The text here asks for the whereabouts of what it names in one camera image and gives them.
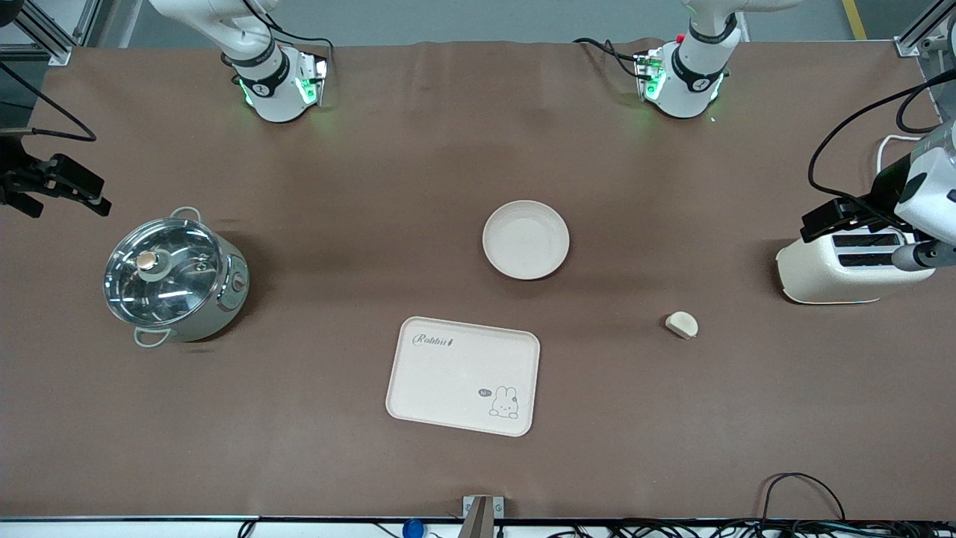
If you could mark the aluminium frame profile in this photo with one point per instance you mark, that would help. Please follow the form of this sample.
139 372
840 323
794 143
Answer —
922 30
45 33

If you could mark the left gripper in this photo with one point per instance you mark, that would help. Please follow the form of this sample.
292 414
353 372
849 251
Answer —
883 190

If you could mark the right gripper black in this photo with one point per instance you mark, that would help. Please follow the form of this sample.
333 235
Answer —
16 173

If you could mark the small white bun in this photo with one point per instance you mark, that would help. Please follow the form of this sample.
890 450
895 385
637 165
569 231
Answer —
681 324

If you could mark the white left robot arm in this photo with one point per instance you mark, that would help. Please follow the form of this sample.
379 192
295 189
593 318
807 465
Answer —
687 82

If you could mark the grey metal bracket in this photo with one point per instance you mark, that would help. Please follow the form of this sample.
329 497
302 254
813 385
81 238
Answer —
482 515

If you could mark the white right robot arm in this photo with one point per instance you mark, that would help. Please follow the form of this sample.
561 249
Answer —
272 93

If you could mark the steel cooking pot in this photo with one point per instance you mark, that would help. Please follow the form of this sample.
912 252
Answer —
231 295

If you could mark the glass pot lid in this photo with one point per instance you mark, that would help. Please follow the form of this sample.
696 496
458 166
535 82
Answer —
179 288

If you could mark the blue round cap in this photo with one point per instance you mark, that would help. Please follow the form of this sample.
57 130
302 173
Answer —
412 529

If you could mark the cream rabbit print tray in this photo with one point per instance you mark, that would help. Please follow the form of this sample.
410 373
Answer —
448 381

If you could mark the cream two-slot toaster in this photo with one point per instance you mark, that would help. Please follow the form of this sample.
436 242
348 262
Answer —
821 273

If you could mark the brown table cover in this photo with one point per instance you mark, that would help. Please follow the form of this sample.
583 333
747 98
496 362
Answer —
373 187

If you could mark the round cream plate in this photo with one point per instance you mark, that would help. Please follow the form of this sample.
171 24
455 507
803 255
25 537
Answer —
526 240

